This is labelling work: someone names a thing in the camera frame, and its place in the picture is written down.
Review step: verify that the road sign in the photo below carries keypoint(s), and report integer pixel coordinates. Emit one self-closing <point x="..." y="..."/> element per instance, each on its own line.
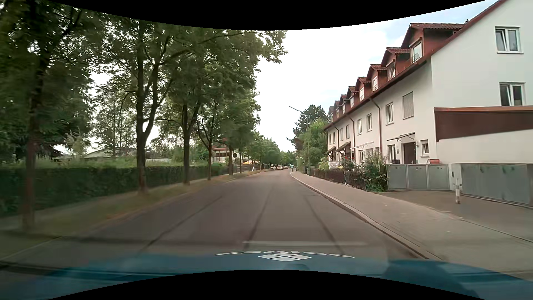
<point x="235" y="160"/>

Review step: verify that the group of trees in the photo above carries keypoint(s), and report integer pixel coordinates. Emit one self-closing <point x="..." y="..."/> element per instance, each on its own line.
<point x="310" y="137"/>

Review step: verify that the house with red balcony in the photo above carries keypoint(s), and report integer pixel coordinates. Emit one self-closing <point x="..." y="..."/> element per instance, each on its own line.
<point x="220" y="153"/>

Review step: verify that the grey asphalt road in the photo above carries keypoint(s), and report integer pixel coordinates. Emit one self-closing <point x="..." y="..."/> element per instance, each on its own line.
<point x="266" y="208"/>

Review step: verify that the dark wooden fence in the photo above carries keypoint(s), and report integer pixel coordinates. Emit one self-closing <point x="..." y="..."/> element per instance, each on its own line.
<point x="339" y="176"/>

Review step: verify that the green bushes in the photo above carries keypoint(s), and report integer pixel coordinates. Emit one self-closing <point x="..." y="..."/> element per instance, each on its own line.
<point x="374" y="173"/>

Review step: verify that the row of trees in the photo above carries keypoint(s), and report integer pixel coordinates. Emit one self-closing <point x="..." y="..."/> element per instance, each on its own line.
<point x="166" y="91"/>

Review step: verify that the car's own bonnet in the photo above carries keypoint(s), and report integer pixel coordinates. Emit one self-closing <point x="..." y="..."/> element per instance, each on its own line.
<point x="266" y="271"/>

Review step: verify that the low building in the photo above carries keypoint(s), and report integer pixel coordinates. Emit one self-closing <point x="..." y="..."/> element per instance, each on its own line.
<point x="106" y="153"/>

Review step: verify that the paved pavement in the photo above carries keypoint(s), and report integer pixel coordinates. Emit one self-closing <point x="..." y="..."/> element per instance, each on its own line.
<point x="416" y="221"/>

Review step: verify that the white terraced house red roof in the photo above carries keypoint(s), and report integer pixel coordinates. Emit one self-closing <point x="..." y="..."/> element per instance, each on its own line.
<point x="437" y="100"/>

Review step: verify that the grass verge with path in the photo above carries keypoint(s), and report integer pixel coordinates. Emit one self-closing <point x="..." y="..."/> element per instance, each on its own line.
<point x="95" y="210"/>

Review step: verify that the green hedge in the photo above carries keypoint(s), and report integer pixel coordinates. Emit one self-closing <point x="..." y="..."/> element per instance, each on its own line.
<point x="83" y="181"/>

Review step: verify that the red and white bollard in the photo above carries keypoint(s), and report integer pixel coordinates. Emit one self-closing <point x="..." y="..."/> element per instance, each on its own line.
<point x="457" y="193"/>

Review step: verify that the street lamp post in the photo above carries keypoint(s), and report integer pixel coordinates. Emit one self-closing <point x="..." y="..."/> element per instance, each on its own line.
<point x="307" y="141"/>

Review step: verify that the grey metal bin enclosure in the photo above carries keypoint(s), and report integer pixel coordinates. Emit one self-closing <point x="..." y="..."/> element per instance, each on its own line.
<point x="417" y="176"/>
<point x="495" y="182"/>

